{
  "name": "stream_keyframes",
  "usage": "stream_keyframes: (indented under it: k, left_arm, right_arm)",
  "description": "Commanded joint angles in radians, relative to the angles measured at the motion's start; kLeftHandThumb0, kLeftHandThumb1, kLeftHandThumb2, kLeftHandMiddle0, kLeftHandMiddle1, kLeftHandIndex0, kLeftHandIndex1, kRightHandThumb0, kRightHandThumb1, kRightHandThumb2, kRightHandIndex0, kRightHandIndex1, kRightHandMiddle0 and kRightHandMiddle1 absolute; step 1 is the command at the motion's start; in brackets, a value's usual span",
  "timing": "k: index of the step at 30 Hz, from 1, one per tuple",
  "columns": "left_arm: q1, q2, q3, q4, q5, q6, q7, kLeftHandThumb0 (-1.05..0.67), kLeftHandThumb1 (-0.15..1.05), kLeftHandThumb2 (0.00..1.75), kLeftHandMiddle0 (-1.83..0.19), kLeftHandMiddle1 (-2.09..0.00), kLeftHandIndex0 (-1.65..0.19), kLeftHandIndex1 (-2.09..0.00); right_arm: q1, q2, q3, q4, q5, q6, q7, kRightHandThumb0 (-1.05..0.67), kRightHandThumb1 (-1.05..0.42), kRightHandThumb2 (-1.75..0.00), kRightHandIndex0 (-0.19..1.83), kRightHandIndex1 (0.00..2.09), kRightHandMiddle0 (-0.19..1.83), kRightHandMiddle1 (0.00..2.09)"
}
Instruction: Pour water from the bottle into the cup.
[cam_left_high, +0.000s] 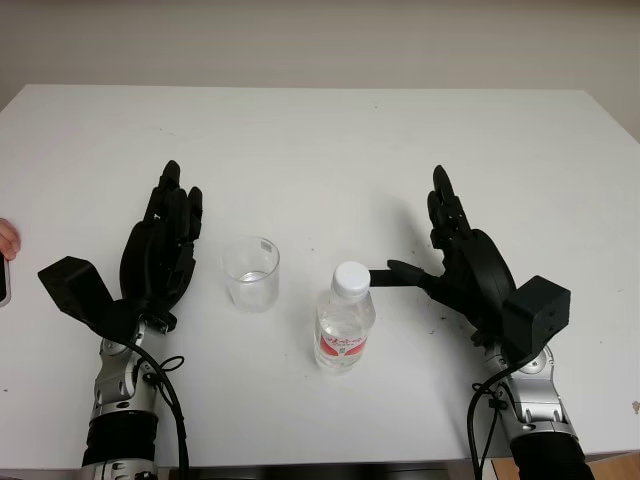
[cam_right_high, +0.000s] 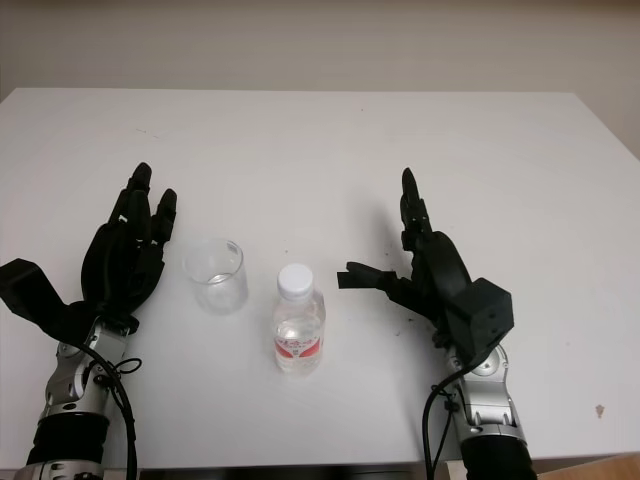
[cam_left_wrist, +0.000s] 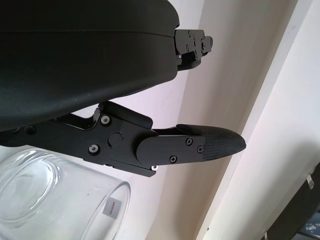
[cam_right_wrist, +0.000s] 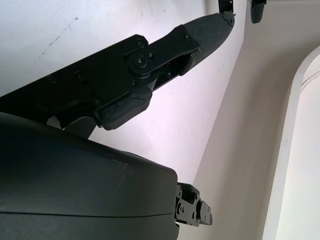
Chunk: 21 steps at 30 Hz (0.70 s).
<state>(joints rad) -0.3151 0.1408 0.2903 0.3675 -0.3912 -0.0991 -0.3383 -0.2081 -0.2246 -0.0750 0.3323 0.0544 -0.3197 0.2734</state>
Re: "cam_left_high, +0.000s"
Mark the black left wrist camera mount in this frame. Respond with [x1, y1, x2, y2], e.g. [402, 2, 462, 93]
[37, 255, 144, 341]

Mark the dark robot torso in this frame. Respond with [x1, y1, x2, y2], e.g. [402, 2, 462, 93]
[164, 465, 471, 480]

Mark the person's bare hand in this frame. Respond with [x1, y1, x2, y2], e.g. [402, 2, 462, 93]
[0, 218, 22, 261]

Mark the black smartphone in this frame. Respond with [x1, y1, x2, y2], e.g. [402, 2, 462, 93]
[0, 254, 12, 307]

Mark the clear plastic cup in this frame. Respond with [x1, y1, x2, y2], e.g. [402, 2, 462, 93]
[221, 235, 281, 314]

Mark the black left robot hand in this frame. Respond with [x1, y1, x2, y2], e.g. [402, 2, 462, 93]
[118, 159, 205, 334]

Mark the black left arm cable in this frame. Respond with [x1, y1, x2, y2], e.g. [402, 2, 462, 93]
[119, 339, 191, 480]

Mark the clear plastic water bottle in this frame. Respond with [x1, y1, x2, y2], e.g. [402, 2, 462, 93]
[313, 260, 377, 376]

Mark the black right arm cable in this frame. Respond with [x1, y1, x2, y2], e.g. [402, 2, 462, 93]
[467, 367, 511, 480]

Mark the black tape strip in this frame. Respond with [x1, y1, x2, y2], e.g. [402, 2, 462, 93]
[368, 268, 421, 289]

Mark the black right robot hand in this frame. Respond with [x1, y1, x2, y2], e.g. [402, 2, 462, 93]
[386, 164, 517, 346]

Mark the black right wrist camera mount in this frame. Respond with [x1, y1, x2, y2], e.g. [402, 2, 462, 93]
[501, 274, 572, 369]

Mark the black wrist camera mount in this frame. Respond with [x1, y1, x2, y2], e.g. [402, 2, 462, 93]
[37, 255, 144, 341]
[501, 274, 572, 369]

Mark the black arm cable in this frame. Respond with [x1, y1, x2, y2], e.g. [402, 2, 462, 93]
[467, 367, 511, 480]
[119, 339, 191, 480]

